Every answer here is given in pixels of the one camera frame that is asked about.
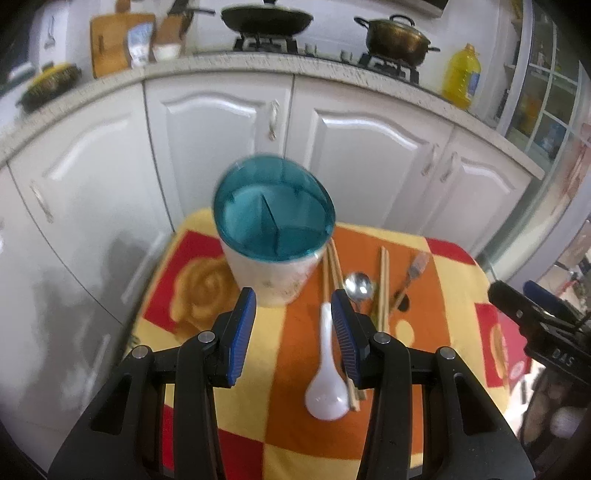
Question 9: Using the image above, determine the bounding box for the metal spoon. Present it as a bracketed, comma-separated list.
[344, 272, 375, 303]

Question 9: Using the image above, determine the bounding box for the orange yellow red tablecloth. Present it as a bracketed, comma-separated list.
[134, 209, 531, 479]

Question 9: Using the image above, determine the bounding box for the white ceramic soup spoon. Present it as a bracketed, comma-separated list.
[304, 302, 349, 421]

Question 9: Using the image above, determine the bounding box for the wooden chopstick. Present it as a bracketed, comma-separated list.
[327, 239, 344, 290]
[346, 378, 367, 412]
[378, 246, 388, 331]
[322, 254, 331, 303]
[382, 247, 391, 334]

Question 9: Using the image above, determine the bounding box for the yellow-lidded black casserole pot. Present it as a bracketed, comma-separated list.
[16, 62, 82, 113]

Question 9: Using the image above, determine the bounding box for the silver cabinet door handle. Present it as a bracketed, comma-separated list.
[440, 151, 458, 184]
[30, 181, 54, 223]
[267, 100, 280, 141]
[421, 143, 439, 177]

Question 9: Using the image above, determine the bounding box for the small white bowl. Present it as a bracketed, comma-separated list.
[152, 43, 182, 62]

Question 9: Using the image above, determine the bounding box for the white plastic pouch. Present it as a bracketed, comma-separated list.
[126, 22, 153, 69]

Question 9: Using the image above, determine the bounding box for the wooden-handled metal fork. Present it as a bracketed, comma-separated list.
[389, 252, 430, 315]

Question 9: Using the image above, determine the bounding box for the wooden knife block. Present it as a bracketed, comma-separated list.
[153, 0, 193, 45]

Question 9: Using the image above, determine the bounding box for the wooden cutting board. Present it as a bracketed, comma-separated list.
[90, 13, 156, 79]

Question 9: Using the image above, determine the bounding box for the bronze stockpot with lid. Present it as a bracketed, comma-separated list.
[353, 14, 441, 68]

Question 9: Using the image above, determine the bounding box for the teal-lidded floral utensil holder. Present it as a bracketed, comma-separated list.
[212, 155, 335, 307]

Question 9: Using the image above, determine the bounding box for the yellow cooking oil bottle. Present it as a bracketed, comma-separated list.
[442, 43, 481, 110]

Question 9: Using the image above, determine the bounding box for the black gas stove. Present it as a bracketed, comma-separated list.
[197, 32, 424, 86]

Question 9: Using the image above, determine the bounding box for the black wok with lid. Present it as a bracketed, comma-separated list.
[221, 1, 314, 38]

